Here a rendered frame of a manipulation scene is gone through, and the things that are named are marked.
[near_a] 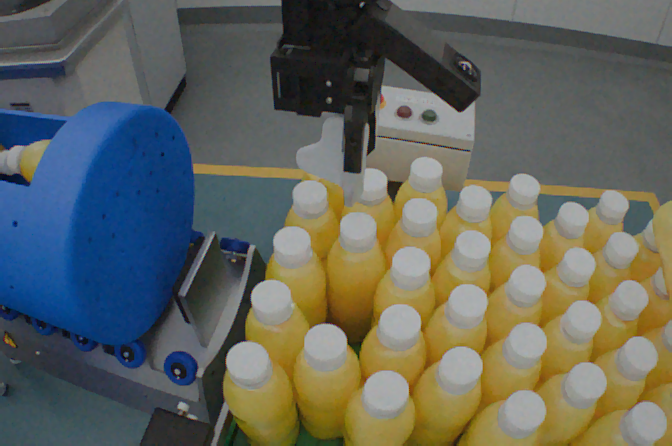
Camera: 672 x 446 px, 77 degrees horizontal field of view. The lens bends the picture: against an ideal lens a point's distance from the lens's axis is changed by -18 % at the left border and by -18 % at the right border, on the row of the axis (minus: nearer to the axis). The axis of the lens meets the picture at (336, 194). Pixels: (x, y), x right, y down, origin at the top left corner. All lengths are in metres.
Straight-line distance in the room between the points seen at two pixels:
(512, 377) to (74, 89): 0.85
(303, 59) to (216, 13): 3.19
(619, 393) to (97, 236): 0.55
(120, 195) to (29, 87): 0.51
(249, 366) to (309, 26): 0.29
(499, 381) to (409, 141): 0.35
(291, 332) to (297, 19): 0.30
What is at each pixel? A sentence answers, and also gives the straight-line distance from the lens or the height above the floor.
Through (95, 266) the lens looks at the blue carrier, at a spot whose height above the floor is 1.13.
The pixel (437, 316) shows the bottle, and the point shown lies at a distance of 0.53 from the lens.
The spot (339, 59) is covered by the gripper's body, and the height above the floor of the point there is 1.32.
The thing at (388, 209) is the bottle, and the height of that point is 1.07.
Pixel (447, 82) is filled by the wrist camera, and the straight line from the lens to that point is 0.39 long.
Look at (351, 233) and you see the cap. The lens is 0.54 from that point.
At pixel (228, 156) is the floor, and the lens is 2.38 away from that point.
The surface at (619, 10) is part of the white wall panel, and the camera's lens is 3.72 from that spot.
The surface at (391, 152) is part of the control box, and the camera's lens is 0.71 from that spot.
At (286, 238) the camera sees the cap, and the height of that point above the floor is 1.10.
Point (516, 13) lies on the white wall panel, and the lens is 3.50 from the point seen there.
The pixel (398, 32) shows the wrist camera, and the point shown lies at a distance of 0.38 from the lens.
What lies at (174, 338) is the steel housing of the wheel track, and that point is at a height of 0.93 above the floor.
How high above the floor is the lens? 1.51
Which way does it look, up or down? 45 degrees down
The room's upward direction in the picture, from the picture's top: straight up
